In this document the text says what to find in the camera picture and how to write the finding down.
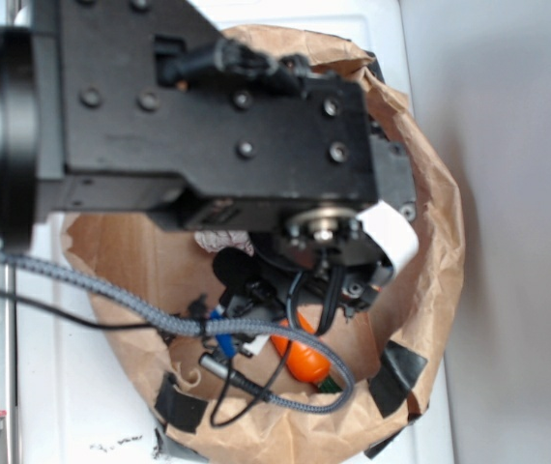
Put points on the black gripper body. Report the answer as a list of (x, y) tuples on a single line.
[(266, 285)]

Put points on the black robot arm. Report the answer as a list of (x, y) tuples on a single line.
[(145, 107)]

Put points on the orange plastic toy carrot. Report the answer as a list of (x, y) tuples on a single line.
[(306, 365)]

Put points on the white paper label tag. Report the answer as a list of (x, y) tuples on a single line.
[(392, 233)]

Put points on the crumpled white paper ball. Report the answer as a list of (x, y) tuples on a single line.
[(215, 241)]

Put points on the brown paper bag bin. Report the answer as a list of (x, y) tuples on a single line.
[(394, 350)]

